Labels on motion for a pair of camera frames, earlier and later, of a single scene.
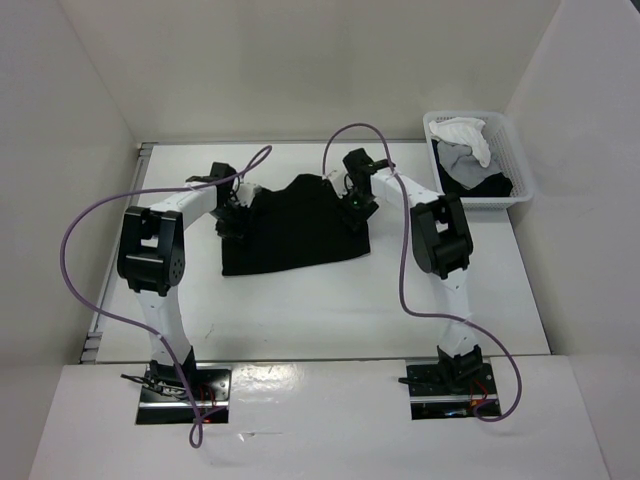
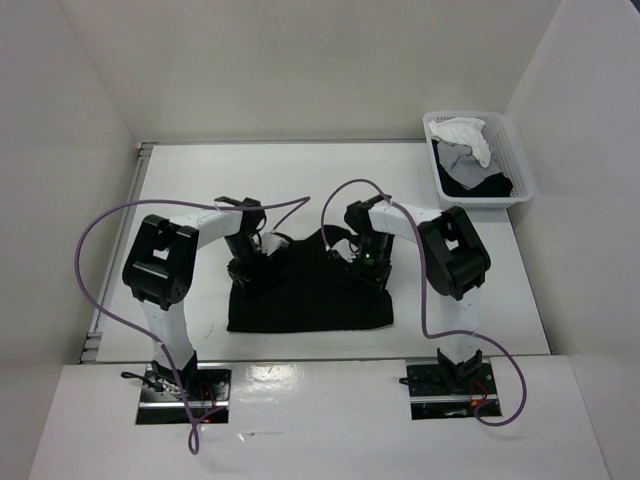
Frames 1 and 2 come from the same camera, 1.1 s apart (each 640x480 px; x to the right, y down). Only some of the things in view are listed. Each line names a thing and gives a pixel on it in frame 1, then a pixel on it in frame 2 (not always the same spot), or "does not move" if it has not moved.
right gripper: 357,217 → 376,278
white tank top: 464,131 does not move
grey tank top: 463,165 does not move
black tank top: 304,224 → 309,289
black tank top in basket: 497,186 does not move
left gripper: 239,230 → 246,275
